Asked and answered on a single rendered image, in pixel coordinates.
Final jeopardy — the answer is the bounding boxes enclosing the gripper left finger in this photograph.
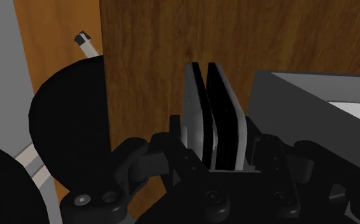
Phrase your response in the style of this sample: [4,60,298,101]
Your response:
[59,62,231,224]

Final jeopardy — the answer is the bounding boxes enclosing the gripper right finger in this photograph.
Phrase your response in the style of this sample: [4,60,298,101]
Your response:
[205,62,360,224]

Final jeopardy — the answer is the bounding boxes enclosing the grey open box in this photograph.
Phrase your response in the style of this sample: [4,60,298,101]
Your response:
[247,69,360,179]

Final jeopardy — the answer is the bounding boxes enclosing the black round stool white legs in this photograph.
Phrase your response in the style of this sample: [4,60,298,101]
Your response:
[0,141,54,224]
[28,31,112,193]

